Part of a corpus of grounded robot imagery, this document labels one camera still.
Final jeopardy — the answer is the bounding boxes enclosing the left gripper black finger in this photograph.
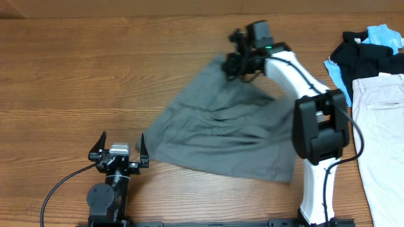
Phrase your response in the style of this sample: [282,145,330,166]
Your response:
[140,134,149,160]
[89,131,107,153]

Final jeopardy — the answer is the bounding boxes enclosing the grey shorts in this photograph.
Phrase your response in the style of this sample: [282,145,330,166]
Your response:
[136,54,297,182]

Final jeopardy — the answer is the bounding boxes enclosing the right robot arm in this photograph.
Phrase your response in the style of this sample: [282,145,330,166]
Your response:
[223,21,354,226]

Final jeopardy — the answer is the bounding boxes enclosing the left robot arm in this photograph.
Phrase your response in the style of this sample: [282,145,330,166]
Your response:
[86,132,149,226]

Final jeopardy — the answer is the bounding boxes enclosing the black shirt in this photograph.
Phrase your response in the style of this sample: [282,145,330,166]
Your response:
[330,32,403,98]

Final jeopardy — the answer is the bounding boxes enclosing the light blue garment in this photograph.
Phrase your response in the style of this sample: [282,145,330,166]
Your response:
[324,24,403,107]

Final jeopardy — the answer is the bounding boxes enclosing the beige shorts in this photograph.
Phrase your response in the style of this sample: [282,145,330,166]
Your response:
[352,73,403,226]

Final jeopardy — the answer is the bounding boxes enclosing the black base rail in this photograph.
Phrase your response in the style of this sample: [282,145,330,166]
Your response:
[75,217,357,227]

